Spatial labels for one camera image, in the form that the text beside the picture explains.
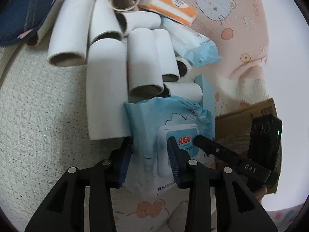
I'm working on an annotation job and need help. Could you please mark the blue baby wipes pack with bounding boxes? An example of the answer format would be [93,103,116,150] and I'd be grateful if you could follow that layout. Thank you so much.
[124,96,215,197]

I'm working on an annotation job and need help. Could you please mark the denim glasses case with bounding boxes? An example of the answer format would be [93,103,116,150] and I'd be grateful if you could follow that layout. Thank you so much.
[1,0,56,47]

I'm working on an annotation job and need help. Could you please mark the cardboard box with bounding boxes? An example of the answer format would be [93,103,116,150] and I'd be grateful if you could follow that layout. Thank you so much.
[215,99,283,194]

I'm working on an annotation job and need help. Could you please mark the small blue tissue pack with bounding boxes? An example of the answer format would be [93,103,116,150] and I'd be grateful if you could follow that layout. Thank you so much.
[161,17,222,67]

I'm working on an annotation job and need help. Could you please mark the pink Hello Kitty mat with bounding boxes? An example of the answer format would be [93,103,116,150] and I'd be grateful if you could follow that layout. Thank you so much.
[113,0,269,231]

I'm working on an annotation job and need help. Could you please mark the long white paper tube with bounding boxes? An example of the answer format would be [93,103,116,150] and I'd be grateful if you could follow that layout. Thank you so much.
[86,38,131,140]

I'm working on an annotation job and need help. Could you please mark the orange white tissue pack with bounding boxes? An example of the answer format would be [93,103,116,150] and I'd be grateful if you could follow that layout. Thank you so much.
[138,0,197,26]

